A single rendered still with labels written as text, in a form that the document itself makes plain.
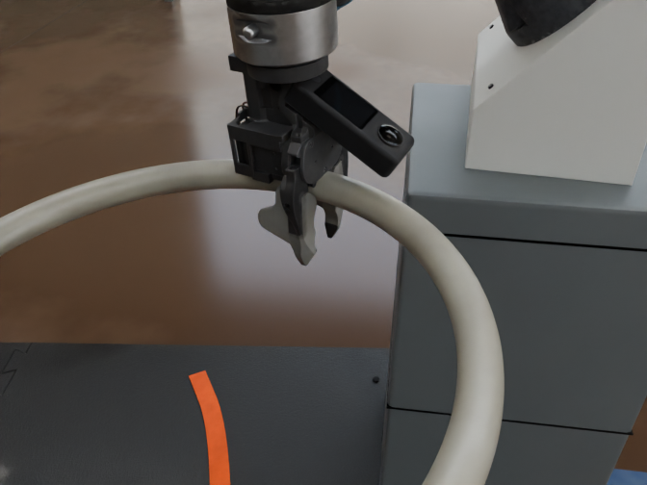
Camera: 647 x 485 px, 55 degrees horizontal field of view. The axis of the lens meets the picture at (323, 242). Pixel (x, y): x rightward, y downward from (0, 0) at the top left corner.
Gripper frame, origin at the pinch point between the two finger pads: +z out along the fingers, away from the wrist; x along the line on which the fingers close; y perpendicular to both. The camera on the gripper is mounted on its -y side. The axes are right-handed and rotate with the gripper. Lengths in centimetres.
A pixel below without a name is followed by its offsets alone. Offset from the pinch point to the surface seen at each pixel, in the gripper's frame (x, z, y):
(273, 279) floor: -75, 92, 70
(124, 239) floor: -67, 89, 128
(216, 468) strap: -10, 87, 42
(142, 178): 7.5, -8.1, 15.7
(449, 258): 6.8, -8.6, -16.0
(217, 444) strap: -16, 87, 45
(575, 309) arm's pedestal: -28.5, 24.5, -22.9
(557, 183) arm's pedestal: -32.7, 7.4, -16.7
